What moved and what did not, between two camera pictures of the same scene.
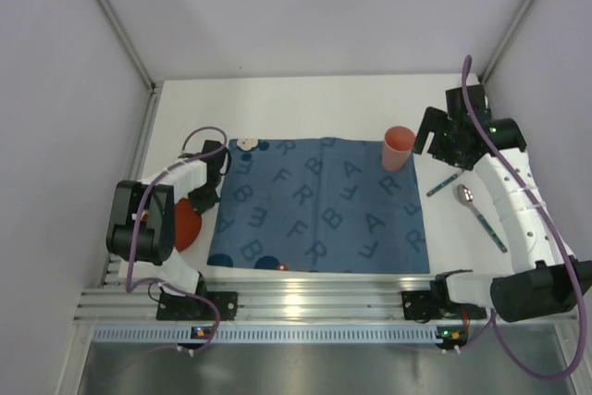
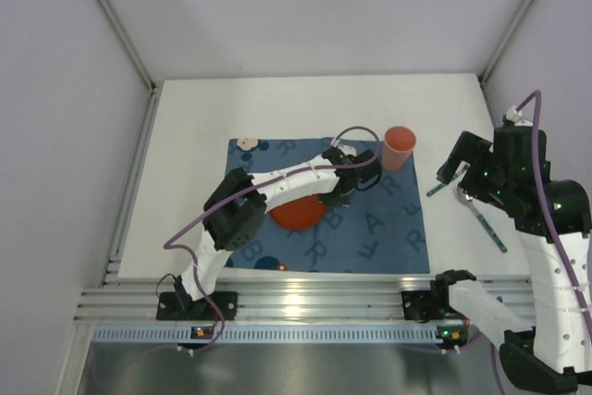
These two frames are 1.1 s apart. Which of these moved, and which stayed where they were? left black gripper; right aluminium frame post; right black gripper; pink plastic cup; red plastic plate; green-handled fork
Moved: red plastic plate; right black gripper; left black gripper
Stayed: green-handled fork; pink plastic cup; right aluminium frame post
